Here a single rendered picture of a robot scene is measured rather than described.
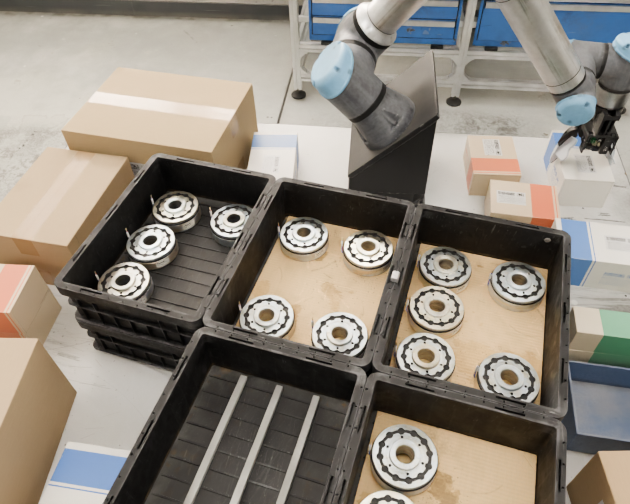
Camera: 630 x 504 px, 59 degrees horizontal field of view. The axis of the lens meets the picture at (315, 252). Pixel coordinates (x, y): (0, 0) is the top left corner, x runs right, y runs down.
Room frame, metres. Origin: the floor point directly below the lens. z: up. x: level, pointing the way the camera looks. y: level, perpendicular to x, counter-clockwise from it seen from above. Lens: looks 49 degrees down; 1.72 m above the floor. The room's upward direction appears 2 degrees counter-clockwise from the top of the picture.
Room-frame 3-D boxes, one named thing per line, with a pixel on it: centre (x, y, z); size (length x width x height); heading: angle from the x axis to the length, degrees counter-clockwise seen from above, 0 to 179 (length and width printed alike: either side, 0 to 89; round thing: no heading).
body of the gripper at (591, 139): (1.09, -0.69, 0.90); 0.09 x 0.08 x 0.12; 171
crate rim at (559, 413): (0.59, -0.29, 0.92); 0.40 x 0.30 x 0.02; 161
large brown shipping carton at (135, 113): (1.25, 0.38, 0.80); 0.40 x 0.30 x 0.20; 74
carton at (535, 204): (0.98, -0.51, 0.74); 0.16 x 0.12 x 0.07; 77
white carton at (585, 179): (1.12, -0.70, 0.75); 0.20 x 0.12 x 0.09; 171
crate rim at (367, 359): (0.68, 0.00, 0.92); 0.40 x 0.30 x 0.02; 161
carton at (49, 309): (0.71, 0.67, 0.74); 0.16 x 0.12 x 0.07; 82
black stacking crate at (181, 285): (0.78, 0.28, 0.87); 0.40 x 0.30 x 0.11; 161
